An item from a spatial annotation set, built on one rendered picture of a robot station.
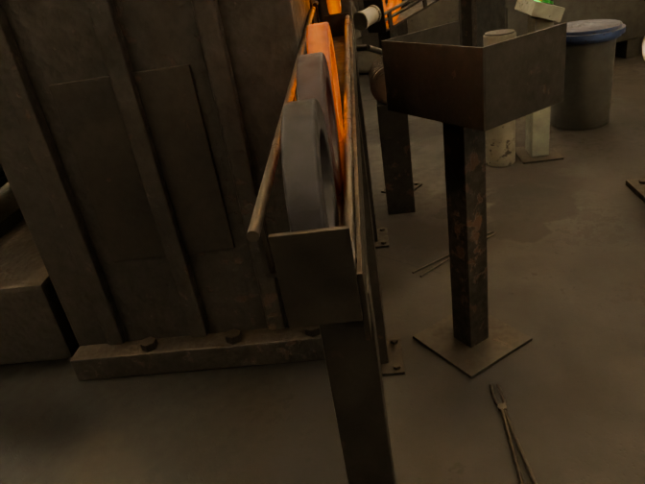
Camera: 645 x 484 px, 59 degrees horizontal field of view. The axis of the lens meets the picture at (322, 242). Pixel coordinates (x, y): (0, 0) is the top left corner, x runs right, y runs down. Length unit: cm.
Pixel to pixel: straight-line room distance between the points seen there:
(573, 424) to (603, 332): 32
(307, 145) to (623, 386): 101
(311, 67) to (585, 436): 88
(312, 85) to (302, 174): 20
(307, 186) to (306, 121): 6
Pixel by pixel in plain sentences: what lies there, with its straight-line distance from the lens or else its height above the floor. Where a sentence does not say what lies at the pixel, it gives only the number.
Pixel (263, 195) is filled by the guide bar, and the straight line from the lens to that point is 58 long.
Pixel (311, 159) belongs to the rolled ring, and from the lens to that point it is 51.
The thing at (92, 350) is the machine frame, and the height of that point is 7.
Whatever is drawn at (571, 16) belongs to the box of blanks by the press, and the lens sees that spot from 392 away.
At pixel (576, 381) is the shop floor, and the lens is 136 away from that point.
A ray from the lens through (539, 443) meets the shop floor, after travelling 123.
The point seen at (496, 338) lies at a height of 1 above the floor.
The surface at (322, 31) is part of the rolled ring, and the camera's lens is 89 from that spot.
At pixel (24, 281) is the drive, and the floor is 25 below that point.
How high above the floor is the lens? 90
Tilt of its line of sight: 27 degrees down
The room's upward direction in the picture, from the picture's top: 9 degrees counter-clockwise
